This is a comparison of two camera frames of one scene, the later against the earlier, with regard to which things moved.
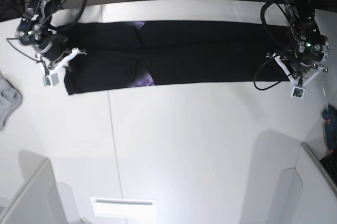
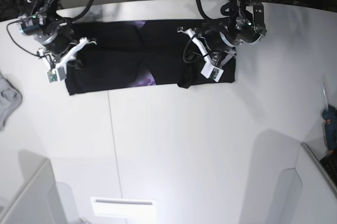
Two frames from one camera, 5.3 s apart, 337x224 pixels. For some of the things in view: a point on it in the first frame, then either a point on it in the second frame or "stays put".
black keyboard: [329, 162] stays put
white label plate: [125, 207] stays put
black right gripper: [302, 63] to [221, 37]
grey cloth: [10, 98] stays put
